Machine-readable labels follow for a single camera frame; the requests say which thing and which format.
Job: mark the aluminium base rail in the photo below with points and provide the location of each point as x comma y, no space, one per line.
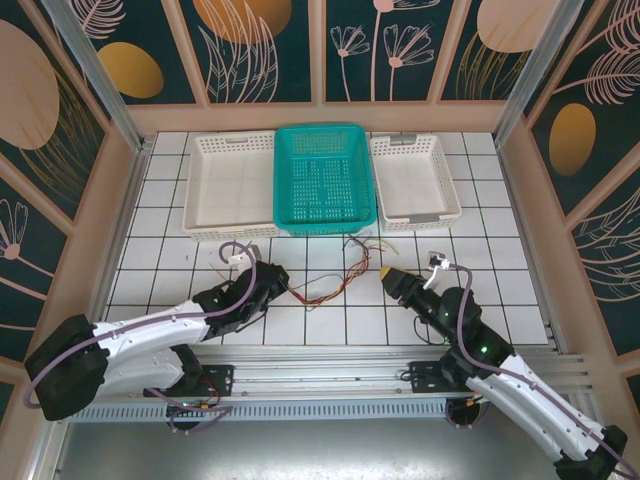
325,375

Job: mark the aluminium frame post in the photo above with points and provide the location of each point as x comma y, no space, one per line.
535,75
100,85

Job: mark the large white plastic basket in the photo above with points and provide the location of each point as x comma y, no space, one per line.
230,231

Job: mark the small electronics board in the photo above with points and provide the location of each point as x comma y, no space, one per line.
205,406

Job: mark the small white plastic basket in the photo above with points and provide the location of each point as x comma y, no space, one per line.
420,222

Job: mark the small yellow connector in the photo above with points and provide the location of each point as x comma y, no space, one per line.
472,401

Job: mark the teal plastic basket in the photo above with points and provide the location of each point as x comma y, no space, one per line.
325,226

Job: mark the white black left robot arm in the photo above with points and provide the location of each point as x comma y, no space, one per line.
150,325

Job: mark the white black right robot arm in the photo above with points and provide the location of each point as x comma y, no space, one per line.
525,410

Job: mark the aluminium table side rail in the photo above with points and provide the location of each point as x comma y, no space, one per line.
530,235
125,215

